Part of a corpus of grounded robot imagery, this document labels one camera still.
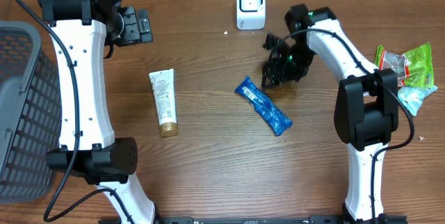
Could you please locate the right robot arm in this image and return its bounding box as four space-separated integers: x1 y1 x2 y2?
261 4 407 223

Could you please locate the white barcode scanner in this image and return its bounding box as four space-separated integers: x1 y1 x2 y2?
236 0 266 31

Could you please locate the mint green wipes pack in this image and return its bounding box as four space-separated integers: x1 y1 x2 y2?
398 86 438 116

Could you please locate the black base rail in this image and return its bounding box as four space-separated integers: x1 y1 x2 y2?
98 215 408 224

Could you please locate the white cream tube gold cap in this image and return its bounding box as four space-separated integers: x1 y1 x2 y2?
149 69 178 137

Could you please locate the green snack bag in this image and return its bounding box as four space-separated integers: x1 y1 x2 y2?
375 42 434 88

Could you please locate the blue Oreo cookie pack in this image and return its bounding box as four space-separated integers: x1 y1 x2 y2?
235 76 293 136

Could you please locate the grey plastic mesh basket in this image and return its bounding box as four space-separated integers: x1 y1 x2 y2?
1 21 61 205

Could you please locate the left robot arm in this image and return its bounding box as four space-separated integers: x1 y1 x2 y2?
38 0 156 223

